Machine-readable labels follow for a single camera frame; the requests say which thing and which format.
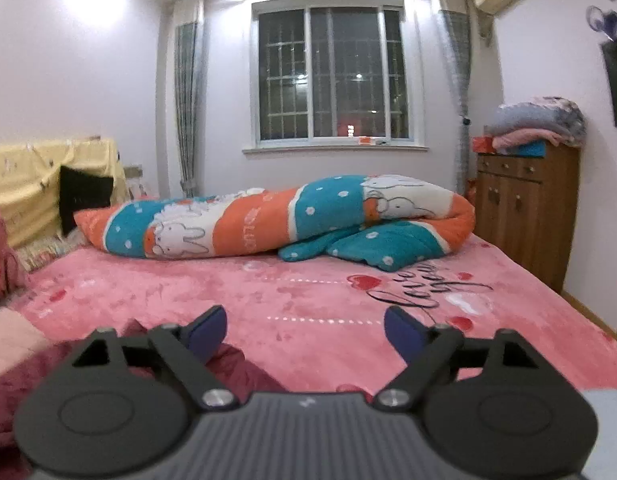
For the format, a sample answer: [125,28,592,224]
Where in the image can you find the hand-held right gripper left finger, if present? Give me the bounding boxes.
[68,305,239,410]

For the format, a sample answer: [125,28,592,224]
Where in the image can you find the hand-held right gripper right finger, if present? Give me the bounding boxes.
[373,305,544,409]

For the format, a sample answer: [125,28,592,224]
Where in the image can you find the maroon garment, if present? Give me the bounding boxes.
[0,317,289,480]

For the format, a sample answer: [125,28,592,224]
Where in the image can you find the pink heart print bed blanket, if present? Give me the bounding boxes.
[0,237,617,401]

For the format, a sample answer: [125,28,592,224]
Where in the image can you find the rolled rabbit print quilt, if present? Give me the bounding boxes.
[73,174,477,273]

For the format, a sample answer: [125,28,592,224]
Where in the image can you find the wooden cabinet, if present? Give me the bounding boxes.
[475,142,582,293]

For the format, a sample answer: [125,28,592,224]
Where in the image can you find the floral patterned cloth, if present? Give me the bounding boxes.
[16,232,92,273]

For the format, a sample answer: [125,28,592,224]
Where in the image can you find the black cushion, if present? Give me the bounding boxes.
[58,165,114,236]

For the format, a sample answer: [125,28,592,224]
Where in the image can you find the pink pillow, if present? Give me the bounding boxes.
[0,199,28,306]

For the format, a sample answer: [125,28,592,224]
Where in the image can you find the grey checked curtain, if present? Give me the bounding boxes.
[436,0,473,196]
[172,0,205,198]

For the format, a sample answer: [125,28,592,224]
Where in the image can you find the teal folded cloth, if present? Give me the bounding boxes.
[499,141,547,157]

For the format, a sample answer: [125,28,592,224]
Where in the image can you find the light blue garment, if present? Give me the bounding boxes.
[581,387,617,480]

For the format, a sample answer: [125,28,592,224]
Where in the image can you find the folded pink blanket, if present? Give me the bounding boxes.
[491,127,564,155]

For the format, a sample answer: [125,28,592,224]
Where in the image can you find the yellow cloth cover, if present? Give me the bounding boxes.
[0,136,128,250]

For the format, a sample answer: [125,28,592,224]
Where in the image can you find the folded grey blanket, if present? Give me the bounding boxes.
[483,96,588,148]

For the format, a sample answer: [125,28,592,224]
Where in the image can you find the barred window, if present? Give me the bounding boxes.
[242,0,429,155]

